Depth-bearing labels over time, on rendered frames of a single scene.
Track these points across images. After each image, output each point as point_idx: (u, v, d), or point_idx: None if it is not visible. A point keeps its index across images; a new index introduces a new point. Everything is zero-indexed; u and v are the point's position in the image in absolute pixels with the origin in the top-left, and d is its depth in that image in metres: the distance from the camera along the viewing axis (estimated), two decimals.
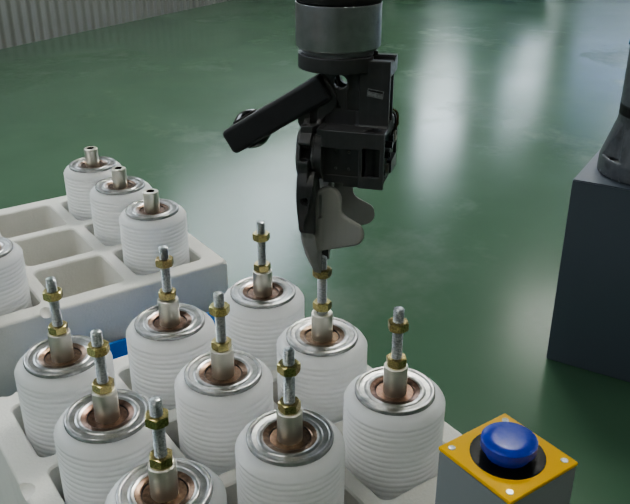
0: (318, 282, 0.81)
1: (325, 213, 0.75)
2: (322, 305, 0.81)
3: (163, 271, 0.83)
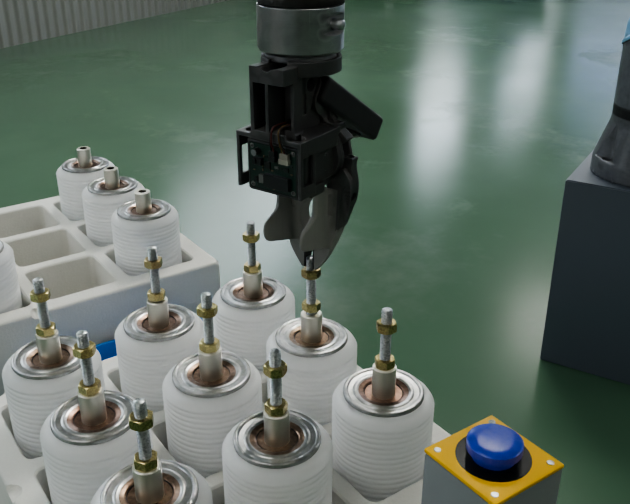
0: (307, 283, 0.81)
1: (284, 202, 0.77)
2: (311, 306, 0.81)
3: (151, 272, 0.83)
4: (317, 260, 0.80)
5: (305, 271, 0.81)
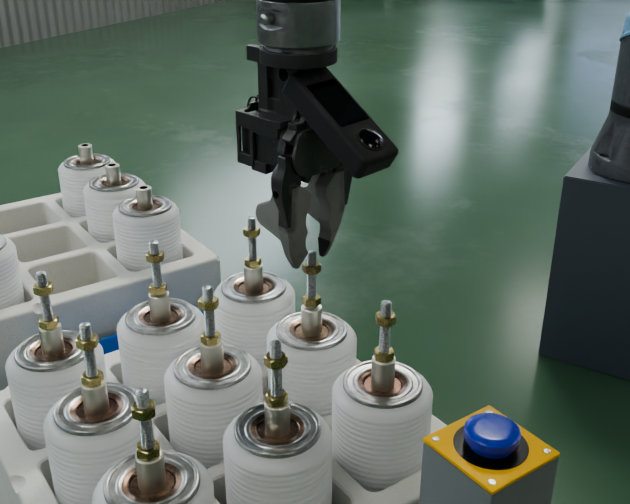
0: (311, 280, 0.81)
1: None
2: (319, 295, 0.83)
3: (153, 266, 0.84)
4: (301, 263, 0.79)
5: (307, 272, 0.80)
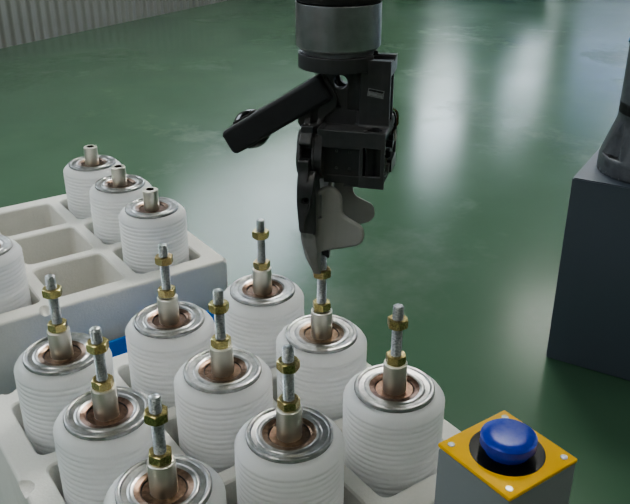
0: (318, 282, 0.81)
1: (325, 213, 0.74)
2: (318, 305, 0.81)
3: (162, 269, 0.83)
4: (321, 252, 0.81)
5: None
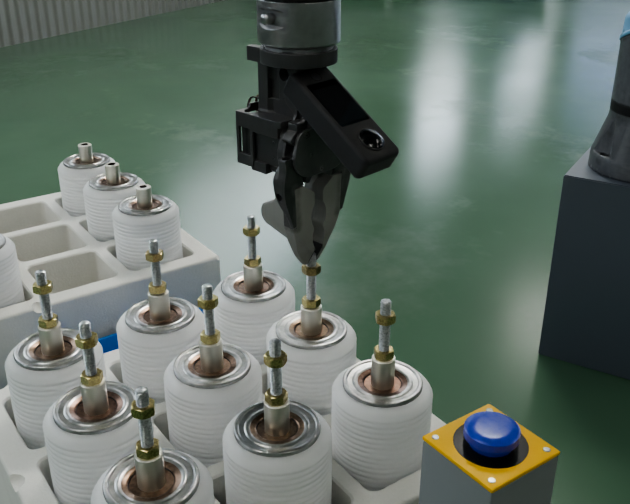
0: (314, 278, 0.82)
1: None
2: (304, 295, 0.83)
3: (153, 265, 0.84)
4: (310, 259, 0.80)
5: (320, 269, 0.81)
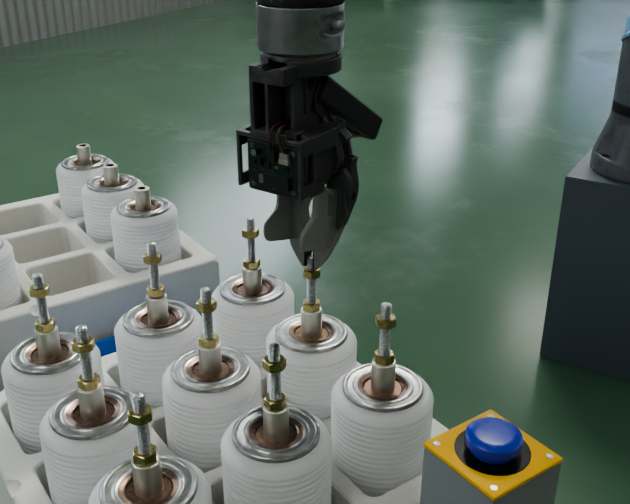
0: (309, 285, 0.80)
1: (284, 202, 0.77)
2: (319, 302, 0.82)
3: (151, 268, 0.83)
4: (317, 260, 0.80)
5: (304, 276, 0.80)
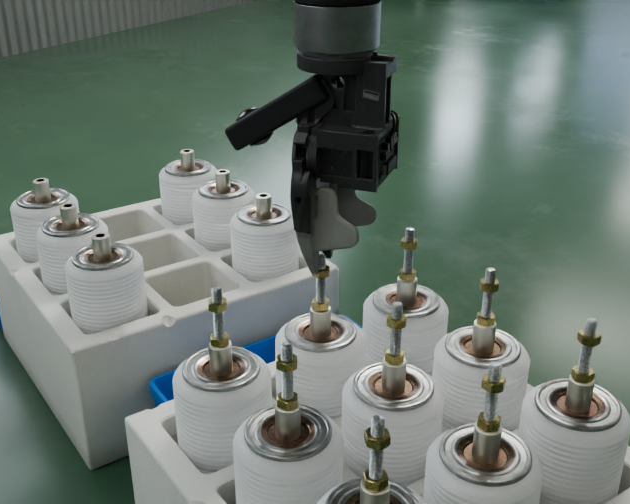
0: (483, 296, 0.78)
1: (321, 213, 0.74)
2: (490, 319, 0.79)
3: (325, 279, 0.81)
4: (323, 252, 0.81)
5: (480, 284, 0.78)
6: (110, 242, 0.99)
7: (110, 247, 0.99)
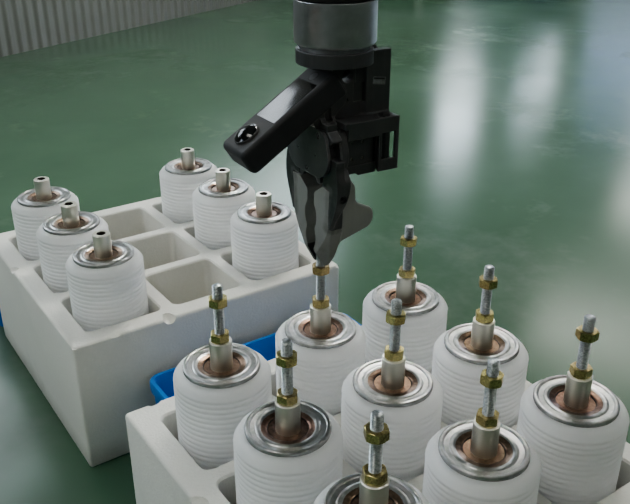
0: (482, 293, 0.79)
1: None
2: (489, 316, 0.79)
3: (316, 277, 0.81)
4: (314, 256, 0.81)
5: (478, 281, 0.79)
6: (111, 240, 1.00)
7: (111, 245, 1.00)
